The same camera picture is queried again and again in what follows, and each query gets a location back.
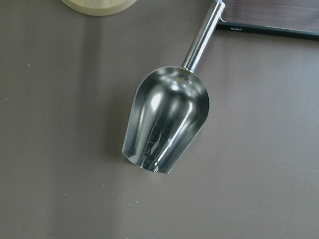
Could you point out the wooden cup tree stand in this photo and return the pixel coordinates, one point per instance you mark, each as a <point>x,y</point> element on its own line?
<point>99,7</point>

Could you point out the steel ice scoop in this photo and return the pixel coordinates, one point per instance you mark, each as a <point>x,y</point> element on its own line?
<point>170,106</point>

